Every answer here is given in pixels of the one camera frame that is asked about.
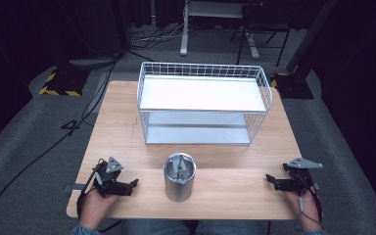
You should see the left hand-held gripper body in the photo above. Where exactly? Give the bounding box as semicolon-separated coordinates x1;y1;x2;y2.
92;156;132;198

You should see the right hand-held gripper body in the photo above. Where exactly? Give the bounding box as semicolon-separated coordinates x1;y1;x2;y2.
276;157;324;194

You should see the silver metal cup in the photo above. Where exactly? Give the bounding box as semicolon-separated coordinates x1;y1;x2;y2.
163;152;198;203

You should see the white wire shelf rack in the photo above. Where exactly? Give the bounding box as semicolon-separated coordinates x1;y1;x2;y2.
136;61;274;146

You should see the person's right hand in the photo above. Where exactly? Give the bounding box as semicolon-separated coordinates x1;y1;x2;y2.
282;187;323;232

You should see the person's left hand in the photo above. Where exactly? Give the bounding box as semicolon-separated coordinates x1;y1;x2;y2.
78;187;120;230

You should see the grey tape strip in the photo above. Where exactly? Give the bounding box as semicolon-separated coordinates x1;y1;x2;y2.
63;183;87;193

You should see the person's left jeans leg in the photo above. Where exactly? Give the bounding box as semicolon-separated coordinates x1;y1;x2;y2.
121;219;191;235

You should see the person's jeans leg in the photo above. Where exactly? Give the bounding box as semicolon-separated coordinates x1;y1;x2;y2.
195;219;270;235
121;219;191;235

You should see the person's right jeans leg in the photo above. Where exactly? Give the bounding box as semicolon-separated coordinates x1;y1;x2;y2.
195;219;270;235

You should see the dark slanted pole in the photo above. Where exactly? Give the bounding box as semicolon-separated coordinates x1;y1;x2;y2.
285;0;338;74

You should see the white metal stand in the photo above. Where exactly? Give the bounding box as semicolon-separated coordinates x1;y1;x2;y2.
179;0;261;60

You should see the black chair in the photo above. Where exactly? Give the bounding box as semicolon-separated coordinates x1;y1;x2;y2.
229;2;292;68

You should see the long black floor cable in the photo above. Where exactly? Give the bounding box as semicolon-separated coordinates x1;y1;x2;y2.
0;57;120;228

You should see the yellow black striped base plate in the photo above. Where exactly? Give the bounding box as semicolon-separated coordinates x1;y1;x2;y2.
38;67;91;98
269;71;316;100

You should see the bundle of floor cables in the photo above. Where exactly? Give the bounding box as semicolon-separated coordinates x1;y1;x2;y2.
129;23;185;52

